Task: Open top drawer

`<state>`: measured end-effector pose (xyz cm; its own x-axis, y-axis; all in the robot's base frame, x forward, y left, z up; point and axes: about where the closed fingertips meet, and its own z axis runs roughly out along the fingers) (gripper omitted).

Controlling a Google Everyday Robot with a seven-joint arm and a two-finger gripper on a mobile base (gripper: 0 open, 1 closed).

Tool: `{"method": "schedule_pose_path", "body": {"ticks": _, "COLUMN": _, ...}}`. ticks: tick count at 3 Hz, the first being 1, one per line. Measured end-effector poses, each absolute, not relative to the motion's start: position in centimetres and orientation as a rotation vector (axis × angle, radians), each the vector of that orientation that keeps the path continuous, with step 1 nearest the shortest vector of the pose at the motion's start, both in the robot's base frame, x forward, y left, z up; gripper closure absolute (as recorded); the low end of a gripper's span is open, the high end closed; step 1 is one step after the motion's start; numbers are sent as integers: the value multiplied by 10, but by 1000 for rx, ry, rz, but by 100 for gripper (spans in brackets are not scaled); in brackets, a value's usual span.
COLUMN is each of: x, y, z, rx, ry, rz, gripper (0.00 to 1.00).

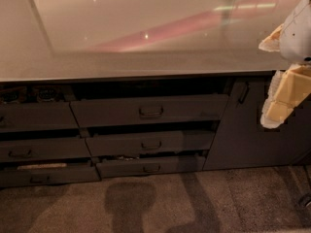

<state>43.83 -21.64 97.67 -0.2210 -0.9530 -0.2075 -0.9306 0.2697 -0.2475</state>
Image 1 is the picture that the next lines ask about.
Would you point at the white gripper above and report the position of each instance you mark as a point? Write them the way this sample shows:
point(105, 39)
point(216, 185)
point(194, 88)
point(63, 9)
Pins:
point(297, 36)

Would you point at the dark snack packets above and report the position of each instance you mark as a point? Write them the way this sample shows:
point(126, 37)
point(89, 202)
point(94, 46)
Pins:
point(30, 94)

